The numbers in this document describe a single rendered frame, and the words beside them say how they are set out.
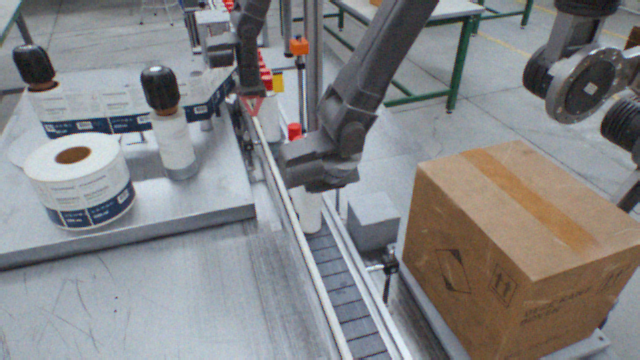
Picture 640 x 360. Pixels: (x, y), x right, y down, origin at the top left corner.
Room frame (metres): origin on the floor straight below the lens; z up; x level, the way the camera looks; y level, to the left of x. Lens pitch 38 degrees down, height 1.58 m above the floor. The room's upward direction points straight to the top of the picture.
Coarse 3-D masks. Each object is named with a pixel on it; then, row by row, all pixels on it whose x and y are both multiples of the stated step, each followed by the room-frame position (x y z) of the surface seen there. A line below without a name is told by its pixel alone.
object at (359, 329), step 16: (272, 144) 1.09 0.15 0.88; (320, 240) 0.68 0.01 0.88; (320, 256) 0.64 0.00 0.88; (336, 256) 0.64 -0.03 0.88; (320, 272) 0.59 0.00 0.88; (336, 272) 0.59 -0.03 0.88; (336, 288) 0.55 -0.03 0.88; (352, 288) 0.55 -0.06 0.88; (336, 304) 0.51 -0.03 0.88; (352, 304) 0.51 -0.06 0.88; (352, 320) 0.48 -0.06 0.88; (368, 320) 0.47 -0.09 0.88; (352, 336) 0.44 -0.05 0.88; (368, 336) 0.44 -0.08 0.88; (352, 352) 0.41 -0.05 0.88; (368, 352) 0.41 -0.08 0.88; (384, 352) 0.41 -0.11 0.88
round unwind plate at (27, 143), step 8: (40, 128) 1.16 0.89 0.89; (24, 136) 1.12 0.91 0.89; (32, 136) 1.12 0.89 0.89; (40, 136) 1.12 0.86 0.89; (112, 136) 1.12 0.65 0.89; (16, 144) 1.07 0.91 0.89; (24, 144) 1.07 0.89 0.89; (32, 144) 1.07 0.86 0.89; (40, 144) 1.07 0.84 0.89; (8, 152) 1.03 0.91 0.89; (16, 152) 1.03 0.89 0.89; (24, 152) 1.03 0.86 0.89; (16, 160) 0.99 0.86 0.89; (24, 160) 0.99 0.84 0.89
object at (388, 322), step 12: (288, 120) 1.09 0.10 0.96; (324, 192) 0.76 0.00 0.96; (336, 216) 0.68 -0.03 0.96; (348, 240) 0.60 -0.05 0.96; (360, 264) 0.54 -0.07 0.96; (372, 288) 0.48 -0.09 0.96; (384, 312) 0.43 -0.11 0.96; (384, 324) 0.42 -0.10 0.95; (396, 336) 0.39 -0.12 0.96; (396, 348) 0.38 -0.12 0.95
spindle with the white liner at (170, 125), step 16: (144, 80) 0.92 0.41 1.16; (160, 80) 0.92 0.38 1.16; (176, 80) 0.97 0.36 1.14; (144, 96) 0.95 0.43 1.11; (160, 96) 0.92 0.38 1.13; (176, 96) 0.94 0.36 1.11; (160, 112) 0.93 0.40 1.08; (176, 112) 0.95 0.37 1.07; (160, 128) 0.92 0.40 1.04; (176, 128) 0.93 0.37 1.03; (160, 144) 0.92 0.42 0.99; (176, 144) 0.92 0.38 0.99; (176, 160) 0.92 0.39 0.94; (192, 160) 0.95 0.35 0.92; (176, 176) 0.92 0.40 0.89
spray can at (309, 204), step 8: (304, 192) 0.70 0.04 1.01; (304, 200) 0.70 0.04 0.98; (312, 200) 0.70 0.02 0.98; (320, 200) 0.72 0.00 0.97; (304, 208) 0.71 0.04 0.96; (312, 208) 0.70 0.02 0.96; (320, 208) 0.72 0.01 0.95; (304, 216) 0.71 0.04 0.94; (312, 216) 0.70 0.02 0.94; (320, 216) 0.72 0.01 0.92; (304, 224) 0.71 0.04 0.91; (312, 224) 0.70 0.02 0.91; (320, 224) 0.72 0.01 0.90; (304, 232) 0.71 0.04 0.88; (312, 232) 0.70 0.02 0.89
